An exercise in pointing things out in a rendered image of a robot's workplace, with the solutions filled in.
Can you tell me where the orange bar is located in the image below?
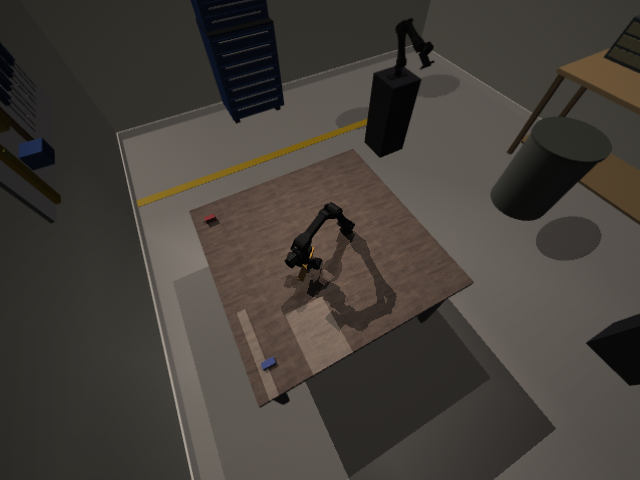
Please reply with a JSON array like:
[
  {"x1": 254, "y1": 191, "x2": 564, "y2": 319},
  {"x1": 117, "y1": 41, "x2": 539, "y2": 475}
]
[{"x1": 298, "y1": 247, "x2": 314, "y2": 281}]

